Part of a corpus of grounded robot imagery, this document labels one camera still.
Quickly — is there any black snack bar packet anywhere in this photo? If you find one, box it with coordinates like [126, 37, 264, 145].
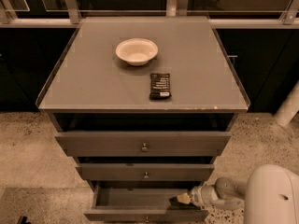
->
[149, 73, 171, 100]

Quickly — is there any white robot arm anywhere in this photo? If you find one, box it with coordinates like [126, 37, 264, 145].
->
[176, 164, 299, 224]

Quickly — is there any grey top drawer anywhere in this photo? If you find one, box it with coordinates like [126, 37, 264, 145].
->
[55, 131, 231, 157]

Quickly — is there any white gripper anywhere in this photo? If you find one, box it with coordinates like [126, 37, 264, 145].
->
[177, 185, 219, 206]

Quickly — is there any white pillar base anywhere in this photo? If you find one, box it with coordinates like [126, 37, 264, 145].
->
[274, 81, 299, 127]

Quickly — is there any white bowl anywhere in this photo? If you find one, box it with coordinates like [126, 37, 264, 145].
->
[115, 38, 158, 66]

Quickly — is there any grey drawer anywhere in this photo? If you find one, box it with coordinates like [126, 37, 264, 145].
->
[55, 131, 231, 157]
[84, 185, 208, 222]
[77, 163, 214, 181]

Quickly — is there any grey middle drawer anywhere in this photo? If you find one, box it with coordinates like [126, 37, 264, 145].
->
[77, 163, 214, 181]

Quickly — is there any metal window rail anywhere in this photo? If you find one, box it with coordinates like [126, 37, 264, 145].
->
[0, 0, 299, 29]

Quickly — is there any grey bottom drawer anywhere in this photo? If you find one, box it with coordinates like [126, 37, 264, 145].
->
[84, 185, 208, 222]

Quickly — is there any grey drawer cabinet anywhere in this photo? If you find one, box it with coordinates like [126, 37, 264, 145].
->
[35, 15, 250, 191]

